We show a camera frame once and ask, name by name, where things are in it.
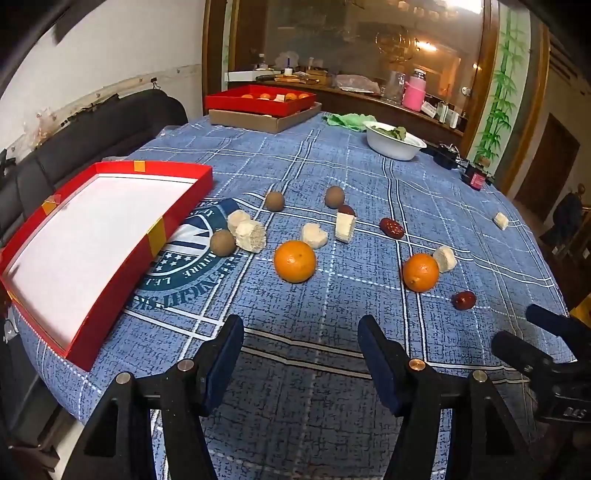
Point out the far red fruit box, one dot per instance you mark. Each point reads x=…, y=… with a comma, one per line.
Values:
x=261, y=99

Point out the beige cake chunk small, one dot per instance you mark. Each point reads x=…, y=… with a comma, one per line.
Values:
x=235, y=218

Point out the brown round longan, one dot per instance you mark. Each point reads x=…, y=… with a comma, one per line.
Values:
x=274, y=201
x=334, y=197
x=222, y=243

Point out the brown cardboard box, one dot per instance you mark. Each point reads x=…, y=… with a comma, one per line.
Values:
x=262, y=123

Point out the red jujube date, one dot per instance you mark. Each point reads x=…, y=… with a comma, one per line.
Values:
x=392, y=228
x=464, y=300

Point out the beige cake chunk large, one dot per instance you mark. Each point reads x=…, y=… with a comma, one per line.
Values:
x=250, y=236

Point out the orange mandarin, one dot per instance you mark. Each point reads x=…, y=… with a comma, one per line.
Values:
x=294, y=261
x=420, y=272

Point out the red black device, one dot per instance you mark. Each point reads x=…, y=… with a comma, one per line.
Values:
x=476, y=176

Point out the beige cake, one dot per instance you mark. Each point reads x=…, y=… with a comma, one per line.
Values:
x=501, y=221
x=445, y=258

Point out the wooden sideboard counter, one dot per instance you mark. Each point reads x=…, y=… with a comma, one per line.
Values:
x=335, y=100

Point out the red tray white inside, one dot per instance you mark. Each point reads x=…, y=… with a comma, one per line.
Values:
x=71, y=266

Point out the green cloth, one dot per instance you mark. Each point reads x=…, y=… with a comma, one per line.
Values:
x=351, y=121

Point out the beige cake chunk heart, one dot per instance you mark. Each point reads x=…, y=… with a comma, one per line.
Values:
x=313, y=235

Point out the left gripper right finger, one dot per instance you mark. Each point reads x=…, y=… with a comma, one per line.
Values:
x=387, y=361

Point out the black leather sofa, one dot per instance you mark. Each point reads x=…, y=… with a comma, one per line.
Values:
x=114, y=128

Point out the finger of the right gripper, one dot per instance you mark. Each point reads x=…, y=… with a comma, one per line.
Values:
x=519, y=354
x=558, y=325

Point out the white bowl with greens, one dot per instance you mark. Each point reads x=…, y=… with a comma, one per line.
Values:
x=393, y=142

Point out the black charger box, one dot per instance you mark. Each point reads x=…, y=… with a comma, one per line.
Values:
x=447, y=156

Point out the pink thermos bottle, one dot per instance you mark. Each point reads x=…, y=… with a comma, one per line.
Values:
x=415, y=91

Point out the blue plaid tablecloth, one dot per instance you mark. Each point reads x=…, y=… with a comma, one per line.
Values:
x=301, y=403

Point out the white cake block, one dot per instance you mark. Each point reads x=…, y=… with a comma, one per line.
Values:
x=344, y=227

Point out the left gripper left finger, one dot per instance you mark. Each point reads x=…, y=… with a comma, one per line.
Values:
x=218, y=358

